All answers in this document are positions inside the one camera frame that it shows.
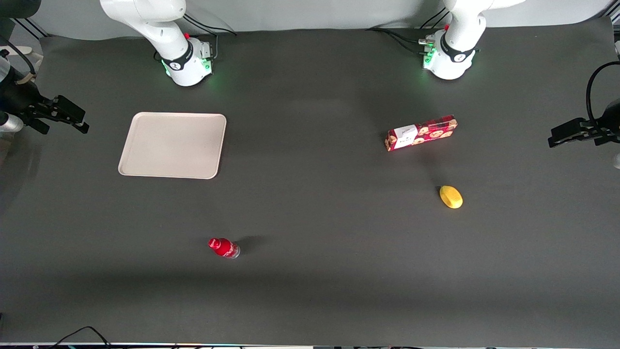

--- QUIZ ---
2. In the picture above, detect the black table edge cable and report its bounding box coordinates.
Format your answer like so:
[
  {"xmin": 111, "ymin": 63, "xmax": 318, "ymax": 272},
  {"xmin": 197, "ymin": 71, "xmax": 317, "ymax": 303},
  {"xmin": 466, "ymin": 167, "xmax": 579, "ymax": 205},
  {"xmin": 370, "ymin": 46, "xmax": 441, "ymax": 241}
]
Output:
[{"xmin": 48, "ymin": 326, "xmax": 113, "ymax": 349}]

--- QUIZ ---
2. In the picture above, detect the red cookie box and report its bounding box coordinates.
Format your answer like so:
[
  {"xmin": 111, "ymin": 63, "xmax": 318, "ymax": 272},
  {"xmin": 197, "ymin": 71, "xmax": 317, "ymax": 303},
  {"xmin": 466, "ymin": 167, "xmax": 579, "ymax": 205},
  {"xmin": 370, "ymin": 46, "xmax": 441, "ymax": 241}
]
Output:
[{"xmin": 385, "ymin": 114, "xmax": 459, "ymax": 153}]

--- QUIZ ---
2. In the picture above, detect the black arm base cable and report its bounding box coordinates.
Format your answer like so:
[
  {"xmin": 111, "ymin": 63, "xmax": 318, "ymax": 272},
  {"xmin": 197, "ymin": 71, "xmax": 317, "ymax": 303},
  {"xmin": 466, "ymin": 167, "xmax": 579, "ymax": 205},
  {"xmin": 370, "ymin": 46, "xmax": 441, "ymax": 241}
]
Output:
[
  {"xmin": 366, "ymin": 7, "xmax": 452, "ymax": 55},
  {"xmin": 182, "ymin": 13, "xmax": 238, "ymax": 61}
]

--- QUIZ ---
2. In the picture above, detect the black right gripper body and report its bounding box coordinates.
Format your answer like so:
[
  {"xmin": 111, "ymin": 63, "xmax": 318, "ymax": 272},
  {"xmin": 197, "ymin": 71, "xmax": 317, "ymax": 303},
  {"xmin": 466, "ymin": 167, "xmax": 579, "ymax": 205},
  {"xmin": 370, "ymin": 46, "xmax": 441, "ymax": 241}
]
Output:
[{"xmin": 0, "ymin": 70, "xmax": 58, "ymax": 123}]

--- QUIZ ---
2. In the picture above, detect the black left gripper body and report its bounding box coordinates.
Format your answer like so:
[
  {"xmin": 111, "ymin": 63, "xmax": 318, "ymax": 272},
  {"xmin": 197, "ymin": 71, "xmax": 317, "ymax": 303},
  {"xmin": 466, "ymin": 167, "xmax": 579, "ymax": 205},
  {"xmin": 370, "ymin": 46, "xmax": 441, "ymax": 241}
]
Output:
[{"xmin": 587, "ymin": 99, "xmax": 620, "ymax": 143}]

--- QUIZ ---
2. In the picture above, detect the black looped gripper cable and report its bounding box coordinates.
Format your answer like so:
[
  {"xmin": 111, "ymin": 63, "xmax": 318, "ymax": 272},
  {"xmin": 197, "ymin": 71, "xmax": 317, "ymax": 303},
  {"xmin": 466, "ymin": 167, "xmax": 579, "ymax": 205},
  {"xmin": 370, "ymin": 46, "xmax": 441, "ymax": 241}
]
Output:
[{"xmin": 586, "ymin": 61, "xmax": 620, "ymax": 123}]

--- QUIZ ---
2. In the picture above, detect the beige plastic tray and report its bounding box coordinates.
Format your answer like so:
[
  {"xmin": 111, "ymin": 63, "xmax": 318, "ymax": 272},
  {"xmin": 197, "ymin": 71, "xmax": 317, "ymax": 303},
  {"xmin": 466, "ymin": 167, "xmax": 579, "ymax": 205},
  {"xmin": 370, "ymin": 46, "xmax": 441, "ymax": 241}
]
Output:
[{"xmin": 118, "ymin": 112, "xmax": 227, "ymax": 180}]

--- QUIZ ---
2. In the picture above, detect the yellow toy lemon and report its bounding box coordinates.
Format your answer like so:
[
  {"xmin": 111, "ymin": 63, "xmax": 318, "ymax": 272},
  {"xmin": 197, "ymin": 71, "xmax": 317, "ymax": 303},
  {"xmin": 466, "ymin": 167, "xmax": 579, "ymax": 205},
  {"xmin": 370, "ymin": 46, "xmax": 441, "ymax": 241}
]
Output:
[{"xmin": 439, "ymin": 185, "xmax": 464, "ymax": 209}]

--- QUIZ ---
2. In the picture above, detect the red coke bottle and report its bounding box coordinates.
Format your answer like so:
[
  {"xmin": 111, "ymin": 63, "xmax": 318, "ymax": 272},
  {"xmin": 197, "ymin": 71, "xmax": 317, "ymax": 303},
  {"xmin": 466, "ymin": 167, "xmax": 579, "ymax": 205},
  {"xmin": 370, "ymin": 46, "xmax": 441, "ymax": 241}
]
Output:
[{"xmin": 208, "ymin": 237, "xmax": 241, "ymax": 260}]

